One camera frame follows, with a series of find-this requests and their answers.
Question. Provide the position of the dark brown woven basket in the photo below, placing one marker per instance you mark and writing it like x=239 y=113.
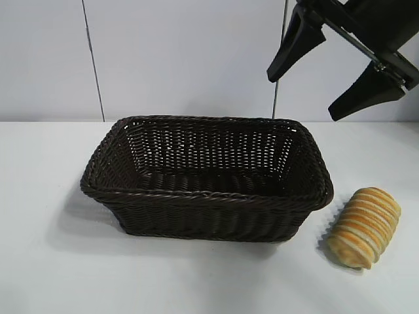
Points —
x=196 y=216

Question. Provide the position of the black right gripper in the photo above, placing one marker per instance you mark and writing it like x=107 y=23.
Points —
x=376 y=26

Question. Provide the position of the thin dark vertical strip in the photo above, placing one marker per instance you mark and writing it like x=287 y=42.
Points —
x=99 y=88
x=275 y=98

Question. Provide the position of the long striped bread roll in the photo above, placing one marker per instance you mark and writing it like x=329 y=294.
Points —
x=363 y=225

